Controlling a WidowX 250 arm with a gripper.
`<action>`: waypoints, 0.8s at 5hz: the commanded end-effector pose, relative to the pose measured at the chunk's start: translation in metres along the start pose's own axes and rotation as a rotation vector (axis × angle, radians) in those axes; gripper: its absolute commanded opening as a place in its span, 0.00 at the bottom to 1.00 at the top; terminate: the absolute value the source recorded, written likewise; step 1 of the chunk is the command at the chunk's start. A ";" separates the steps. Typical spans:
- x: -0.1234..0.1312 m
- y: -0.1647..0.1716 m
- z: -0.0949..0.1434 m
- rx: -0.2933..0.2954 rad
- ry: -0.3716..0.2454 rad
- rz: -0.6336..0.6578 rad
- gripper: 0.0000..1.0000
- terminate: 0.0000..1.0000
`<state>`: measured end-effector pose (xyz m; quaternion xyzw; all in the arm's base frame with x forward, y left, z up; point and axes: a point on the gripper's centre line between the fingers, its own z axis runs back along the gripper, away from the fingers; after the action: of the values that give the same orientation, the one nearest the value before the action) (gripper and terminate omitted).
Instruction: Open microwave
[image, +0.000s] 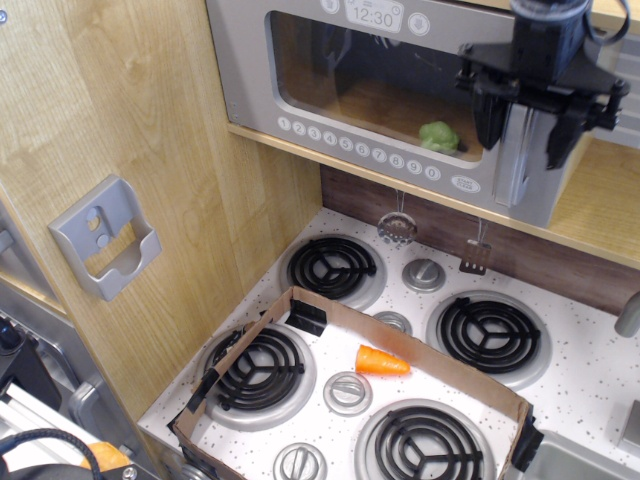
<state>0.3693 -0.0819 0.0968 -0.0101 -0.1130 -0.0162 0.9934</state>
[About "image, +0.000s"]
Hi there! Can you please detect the grey toy microwave door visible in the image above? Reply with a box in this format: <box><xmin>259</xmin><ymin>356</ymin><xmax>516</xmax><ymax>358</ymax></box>
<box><xmin>206</xmin><ymin>1</ymin><xmax>590</xmax><ymax>227</ymax></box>

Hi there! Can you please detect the front right stove burner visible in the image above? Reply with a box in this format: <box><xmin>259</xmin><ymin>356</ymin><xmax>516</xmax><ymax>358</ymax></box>
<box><xmin>354</xmin><ymin>399</ymin><xmax>497</xmax><ymax>479</ymax></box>

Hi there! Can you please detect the grey centre stove knob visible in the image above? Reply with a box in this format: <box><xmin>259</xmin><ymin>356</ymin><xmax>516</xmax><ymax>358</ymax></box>
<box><xmin>323</xmin><ymin>371</ymin><xmax>373</xmax><ymax>417</ymax></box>

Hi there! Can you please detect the small grey stove knob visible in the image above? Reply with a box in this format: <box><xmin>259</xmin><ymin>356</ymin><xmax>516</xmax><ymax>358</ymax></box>
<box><xmin>374</xmin><ymin>311</ymin><xmax>413</xmax><ymax>336</ymax></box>

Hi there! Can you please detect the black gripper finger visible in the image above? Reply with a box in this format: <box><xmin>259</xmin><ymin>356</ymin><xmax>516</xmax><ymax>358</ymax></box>
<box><xmin>472</xmin><ymin>89</ymin><xmax>508</xmax><ymax>150</ymax></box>
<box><xmin>546</xmin><ymin>107</ymin><xmax>590</xmax><ymax>170</ymax></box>

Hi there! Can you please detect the hanging toy spatula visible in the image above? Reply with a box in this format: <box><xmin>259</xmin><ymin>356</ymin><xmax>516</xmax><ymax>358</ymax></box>
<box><xmin>459</xmin><ymin>218</ymin><xmax>492</xmax><ymax>276</ymax></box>

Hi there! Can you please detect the orange toy carrot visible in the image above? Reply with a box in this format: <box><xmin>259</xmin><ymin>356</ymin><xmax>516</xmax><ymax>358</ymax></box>
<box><xmin>355</xmin><ymin>345</ymin><xmax>411</xmax><ymax>376</ymax></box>

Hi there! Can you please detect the grey front stove knob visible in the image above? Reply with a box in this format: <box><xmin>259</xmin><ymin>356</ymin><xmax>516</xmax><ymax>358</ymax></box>
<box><xmin>273</xmin><ymin>442</ymin><xmax>328</xmax><ymax>480</ymax></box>

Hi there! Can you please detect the grey oven door handle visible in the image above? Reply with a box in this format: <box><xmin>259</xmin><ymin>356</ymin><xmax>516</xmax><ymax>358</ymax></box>
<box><xmin>68</xmin><ymin>381</ymin><xmax>104</xmax><ymax>437</ymax></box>

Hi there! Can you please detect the front left stove burner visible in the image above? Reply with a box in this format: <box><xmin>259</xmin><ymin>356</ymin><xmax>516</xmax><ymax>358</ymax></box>
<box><xmin>205</xmin><ymin>324</ymin><xmax>317</xmax><ymax>432</ymax></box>

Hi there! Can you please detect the black braided cable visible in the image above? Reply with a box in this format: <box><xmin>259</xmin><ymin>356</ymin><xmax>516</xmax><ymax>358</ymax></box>
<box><xmin>0</xmin><ymin>427</ymin><xmax>106</xmax><ymax>480</ymax></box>

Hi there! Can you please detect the grey back stove knob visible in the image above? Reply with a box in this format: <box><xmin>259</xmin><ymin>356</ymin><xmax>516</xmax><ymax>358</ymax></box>
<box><xmin>402</xmin><ymin>259</ymin><xmax>446</xmax><ymax>293</ymax></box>

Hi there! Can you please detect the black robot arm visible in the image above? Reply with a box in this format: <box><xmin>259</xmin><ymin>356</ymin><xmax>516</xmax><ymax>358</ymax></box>
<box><xmin>455</xmin><ymin>1</ymin><xmax>631</xmax><ymax>170</ymax></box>

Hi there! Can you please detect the grey toy sink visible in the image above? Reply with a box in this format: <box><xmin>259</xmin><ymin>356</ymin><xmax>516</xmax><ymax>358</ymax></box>
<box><xmin>520</xmin><ymin>430</ymin><xmax>639</xmax><ymax>480</ymax></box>

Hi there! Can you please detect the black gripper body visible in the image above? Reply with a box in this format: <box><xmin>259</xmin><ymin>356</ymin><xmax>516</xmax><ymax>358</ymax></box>
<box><xmin>456</xmin><ymin>7</ymin><xmax>631</xmax><ymax>130</ymax></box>

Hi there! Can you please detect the orange object bottom left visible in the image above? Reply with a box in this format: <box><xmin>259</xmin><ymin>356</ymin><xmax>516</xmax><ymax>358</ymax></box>
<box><xmin>88</xmin><ymin>442</ymin><xmax>131</xmax><ymax>472</ymax></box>

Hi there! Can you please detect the back right stove burner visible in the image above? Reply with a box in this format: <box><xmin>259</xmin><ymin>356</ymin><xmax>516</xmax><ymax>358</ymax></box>
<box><xmin>425</xmin><ymin>290</ymin><xmax>552</xmax><ymax>390</ymax></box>

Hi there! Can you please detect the green toy broccoli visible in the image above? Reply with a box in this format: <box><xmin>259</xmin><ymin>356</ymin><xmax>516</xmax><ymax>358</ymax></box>
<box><xmin>419</xmin><ymin>121</ymin><xmax>460</xmax><ymax>154</ymax></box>

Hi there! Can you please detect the grey wall phone holder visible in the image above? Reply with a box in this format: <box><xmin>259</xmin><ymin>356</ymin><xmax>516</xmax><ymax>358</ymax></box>
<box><xmin>48</xmin><ymin>175</ymin><xmax>162</xmax><ymax>302</ymax></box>

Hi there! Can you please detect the grey toy faucet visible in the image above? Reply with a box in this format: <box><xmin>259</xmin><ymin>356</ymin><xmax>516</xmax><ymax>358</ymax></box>
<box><xmin>614</xmin><ymin>292</ymin><xmax>640</xmax><ymax>338</ymax></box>

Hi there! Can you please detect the brown cardboard tray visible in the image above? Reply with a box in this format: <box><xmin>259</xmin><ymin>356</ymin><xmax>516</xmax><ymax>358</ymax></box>
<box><xmin>170</xmin><ymin>287</ymin><xmax>540</xmax><ymax>479</ymax></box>

